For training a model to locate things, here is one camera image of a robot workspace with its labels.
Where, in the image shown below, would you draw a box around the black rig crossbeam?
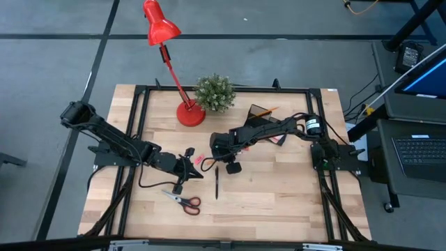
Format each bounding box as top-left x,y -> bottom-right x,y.
0,234 -> 446,251

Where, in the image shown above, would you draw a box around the white cable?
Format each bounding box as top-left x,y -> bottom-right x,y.
358,45 -> 446,116

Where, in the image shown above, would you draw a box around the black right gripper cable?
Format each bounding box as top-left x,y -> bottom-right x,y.
201,156 -> 228,173

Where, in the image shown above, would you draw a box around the silver aluminium bracket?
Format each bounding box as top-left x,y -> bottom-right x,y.
109,239 -> 150,251
302,243 -> 344,251

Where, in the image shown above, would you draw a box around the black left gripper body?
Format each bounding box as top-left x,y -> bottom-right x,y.
149,146 -> 197,196

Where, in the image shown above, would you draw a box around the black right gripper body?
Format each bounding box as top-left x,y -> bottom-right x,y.
208,130 -> 243,176

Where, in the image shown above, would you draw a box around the black aluminium table frame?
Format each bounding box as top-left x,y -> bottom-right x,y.
77,78 -> 373,245

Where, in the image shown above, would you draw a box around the yellow hanging cable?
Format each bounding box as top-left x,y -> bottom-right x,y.
342,0 -> 380,16

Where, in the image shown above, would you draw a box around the black power adapter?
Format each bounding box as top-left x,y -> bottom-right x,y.
394,40 -> 424,75

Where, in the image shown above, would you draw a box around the yellow pencil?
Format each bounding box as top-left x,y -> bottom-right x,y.
247,106 -> 281,121

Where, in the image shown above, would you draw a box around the computer monitor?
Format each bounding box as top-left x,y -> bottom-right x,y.
393,44 -> 446,100

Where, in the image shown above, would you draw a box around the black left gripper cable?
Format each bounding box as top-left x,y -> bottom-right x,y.
138,162 -> 184,190

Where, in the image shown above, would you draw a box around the red and black scissors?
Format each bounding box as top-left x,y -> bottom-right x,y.
160,189 -> 202,217

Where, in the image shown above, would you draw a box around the black mesh desk organizer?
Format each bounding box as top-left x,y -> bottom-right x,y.
243,103 -> 291,147

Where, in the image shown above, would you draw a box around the green potted plant black pot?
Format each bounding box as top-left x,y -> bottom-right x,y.
193,73 -> 237,114

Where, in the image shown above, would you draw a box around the red desk lamp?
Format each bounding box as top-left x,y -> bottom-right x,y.
142,0 -> 207,128

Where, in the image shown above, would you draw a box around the black laptop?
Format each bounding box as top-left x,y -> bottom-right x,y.
377,119 -> 446,185

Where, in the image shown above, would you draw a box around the black side desk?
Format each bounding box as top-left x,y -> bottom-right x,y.
370,39 -> 446,214

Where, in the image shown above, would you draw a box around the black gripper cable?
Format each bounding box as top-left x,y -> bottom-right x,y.
201,156 -> 228,173
138,162 -> 184,190

